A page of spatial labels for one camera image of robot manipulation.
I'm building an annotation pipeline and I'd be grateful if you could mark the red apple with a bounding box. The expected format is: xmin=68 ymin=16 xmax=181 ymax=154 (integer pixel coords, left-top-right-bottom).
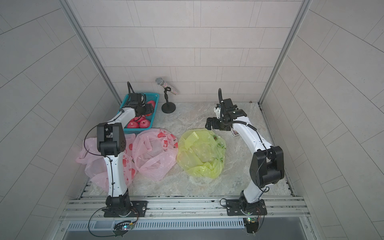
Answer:
xmin=147 ymin=101 xmax=156 ymax=109
xmin=126 ymin=121 xmax=140 ymax=129
xmin=139 ymin=119 xmax=151 ymax=129

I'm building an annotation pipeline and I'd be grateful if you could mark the yellow-green plastic bag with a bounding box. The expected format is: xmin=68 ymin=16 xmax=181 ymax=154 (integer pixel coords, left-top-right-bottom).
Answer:
xmin=177 ymin=129 xmax=227 ymax=179

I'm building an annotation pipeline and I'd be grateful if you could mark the pink plastic bag back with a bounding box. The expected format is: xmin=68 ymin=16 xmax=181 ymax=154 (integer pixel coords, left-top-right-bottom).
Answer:
xmin=133 ymin=129 xmax=178 ymax=181

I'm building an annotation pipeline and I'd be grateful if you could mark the pink plastic bag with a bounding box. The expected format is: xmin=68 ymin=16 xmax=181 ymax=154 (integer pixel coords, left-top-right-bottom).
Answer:
xmin=133 ymin=129 xmax=178 ymax=181
xmin=76 ymin=134 xmax=137 ymax=192

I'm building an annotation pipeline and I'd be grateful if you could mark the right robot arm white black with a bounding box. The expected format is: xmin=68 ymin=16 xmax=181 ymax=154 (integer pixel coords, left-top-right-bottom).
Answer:
xmin=205 ymin=89 xmax=285 ymax=217

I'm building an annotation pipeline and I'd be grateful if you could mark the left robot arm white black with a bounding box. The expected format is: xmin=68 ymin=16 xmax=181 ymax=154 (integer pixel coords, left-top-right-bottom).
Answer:
xmin=86 ymin=82 xmax=155 ymax=218

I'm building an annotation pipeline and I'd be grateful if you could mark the teal plastic basket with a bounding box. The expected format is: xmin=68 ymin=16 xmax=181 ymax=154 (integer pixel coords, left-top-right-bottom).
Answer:
xmin=121 ymin=93 xmax=159 ymax=134

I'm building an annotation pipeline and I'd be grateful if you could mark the playing card deck box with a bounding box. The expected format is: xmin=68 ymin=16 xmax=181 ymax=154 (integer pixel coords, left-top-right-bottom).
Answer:
xmin=231 ymin=128 xmax=239 ymax=136

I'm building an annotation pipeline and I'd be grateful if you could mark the microphone on black stand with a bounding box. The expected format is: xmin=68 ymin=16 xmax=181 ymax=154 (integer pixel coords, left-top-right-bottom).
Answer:
xmin=155 ymin=78 xmax=179 ymax=114

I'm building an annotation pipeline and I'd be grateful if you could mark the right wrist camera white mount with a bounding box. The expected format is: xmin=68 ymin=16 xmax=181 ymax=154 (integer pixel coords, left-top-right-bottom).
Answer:
xmin=214 ymin=107 xmax=221 ymax=119

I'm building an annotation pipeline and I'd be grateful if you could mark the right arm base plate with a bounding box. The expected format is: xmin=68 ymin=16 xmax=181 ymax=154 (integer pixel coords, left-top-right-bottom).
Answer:
xmin=220 ymin=198 xmax=268 ymax=217

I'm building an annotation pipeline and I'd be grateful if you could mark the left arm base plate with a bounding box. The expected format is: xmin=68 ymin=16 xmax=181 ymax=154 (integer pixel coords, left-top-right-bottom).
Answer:
xmin=102 ymin=201 xmax=148 ymax=218

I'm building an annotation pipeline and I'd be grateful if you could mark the right circuit board with cables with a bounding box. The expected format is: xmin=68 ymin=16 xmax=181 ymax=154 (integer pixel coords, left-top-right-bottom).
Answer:
xmin=243 ymin=218 xmax=260 ymax=234

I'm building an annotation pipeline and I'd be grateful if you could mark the circuit board with cables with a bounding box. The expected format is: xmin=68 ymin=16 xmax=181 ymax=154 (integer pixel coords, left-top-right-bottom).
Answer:
xmin=113 ymin=221 xmax=137 ymax=237
xmin=243 ymin=218 xmax=260 ymax=234

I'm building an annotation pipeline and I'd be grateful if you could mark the left circuit board with cables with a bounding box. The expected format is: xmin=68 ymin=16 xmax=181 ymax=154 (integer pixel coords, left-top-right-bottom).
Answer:
xmin=113 ymin=221 xmax=137 ymax=237

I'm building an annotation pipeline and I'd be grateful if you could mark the aluminium rail frame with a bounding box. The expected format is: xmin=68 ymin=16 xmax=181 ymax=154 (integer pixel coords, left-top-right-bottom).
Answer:
xmin=51 ymin=196 xmax=319 ymax=240

